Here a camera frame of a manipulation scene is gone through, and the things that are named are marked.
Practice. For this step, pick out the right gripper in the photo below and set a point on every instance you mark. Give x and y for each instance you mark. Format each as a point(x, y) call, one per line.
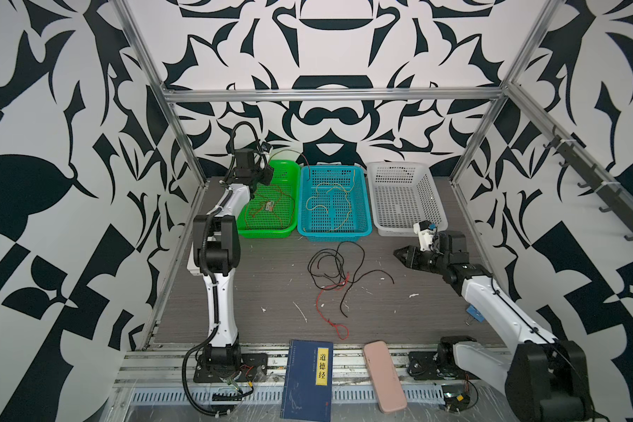
point(411, 259)

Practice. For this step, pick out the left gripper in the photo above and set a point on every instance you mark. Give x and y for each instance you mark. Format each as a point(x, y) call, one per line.
point(266, 176)

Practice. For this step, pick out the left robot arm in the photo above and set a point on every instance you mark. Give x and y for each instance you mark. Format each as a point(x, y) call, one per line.
point(216, 253)

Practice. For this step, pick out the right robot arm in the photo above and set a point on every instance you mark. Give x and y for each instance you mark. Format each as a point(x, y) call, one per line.
point(543, 378)

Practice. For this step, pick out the green plastic basket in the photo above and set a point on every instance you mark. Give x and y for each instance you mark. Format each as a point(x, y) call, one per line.
point(255, 222)

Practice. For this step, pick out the white plastic basket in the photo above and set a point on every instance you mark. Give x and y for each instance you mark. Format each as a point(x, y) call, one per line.
point(402, 194)

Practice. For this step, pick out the teal plastic basket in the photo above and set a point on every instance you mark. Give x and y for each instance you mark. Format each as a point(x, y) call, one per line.
point(333, 204)

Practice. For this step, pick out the blue binder clip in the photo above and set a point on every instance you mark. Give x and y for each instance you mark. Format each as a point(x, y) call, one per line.
point(474, 316)

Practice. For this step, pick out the pink case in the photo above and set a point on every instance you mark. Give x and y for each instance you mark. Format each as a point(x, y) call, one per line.
point(384, 378)

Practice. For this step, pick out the small circuit board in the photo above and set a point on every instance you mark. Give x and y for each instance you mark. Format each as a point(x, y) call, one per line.
point(459, 398)

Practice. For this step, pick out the blue book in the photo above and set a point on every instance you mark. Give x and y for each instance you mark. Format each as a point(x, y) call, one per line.
point(307, 392)

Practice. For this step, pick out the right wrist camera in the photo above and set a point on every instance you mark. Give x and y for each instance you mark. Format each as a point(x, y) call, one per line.
point(426, 232)

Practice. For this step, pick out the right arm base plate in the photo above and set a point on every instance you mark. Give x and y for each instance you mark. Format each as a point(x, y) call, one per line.
point(438, 365)

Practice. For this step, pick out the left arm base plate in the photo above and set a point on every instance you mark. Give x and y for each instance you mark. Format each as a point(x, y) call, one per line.
point(218, 367)

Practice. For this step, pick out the wall hook rail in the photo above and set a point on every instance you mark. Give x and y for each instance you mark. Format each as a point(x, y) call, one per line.
point(594, 178)

